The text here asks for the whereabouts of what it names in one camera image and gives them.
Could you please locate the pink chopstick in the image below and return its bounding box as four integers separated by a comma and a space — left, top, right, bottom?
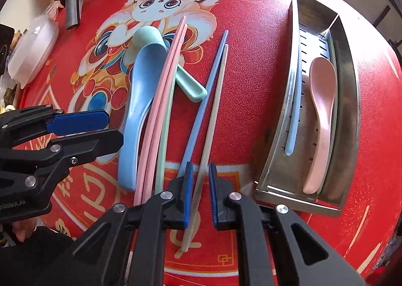
134, 16, 187, 206
141, 16, 187, 203

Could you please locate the white chopstick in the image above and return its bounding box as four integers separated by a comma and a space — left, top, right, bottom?
181, 44, 229, 253

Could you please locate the blue spoon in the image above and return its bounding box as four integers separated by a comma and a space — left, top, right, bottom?
118, 43, 168, 192

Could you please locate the green spoon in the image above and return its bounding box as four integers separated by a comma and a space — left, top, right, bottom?
127, 26, 207, 103

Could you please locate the pink spoon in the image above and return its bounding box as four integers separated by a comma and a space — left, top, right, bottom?
303, 57, 337, 194

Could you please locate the person's hand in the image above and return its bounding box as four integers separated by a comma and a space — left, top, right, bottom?
12, 217, 37, 243

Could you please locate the white lidded pot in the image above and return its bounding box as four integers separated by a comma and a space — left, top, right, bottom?
8, 14, 59, 89

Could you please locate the small brown teapot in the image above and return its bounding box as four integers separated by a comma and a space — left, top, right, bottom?
10, 30, 27, 51

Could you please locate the stainless steel utensil tray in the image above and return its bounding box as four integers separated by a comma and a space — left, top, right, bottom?
255, 0, 361, 217

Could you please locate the red printed table mat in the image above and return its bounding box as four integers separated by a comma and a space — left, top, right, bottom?
21, 0, 401, 277

